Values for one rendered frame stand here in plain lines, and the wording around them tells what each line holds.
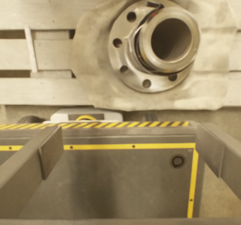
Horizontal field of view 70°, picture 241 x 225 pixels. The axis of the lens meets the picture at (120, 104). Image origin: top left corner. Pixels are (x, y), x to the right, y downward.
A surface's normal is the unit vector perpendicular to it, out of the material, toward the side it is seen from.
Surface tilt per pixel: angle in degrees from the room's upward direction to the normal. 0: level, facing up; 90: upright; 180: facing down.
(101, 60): 60
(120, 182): 0
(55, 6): 0
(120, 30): 0
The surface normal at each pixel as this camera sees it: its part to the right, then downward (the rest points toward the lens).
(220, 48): -0.77, -0.22
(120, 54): -0.01, 0.25
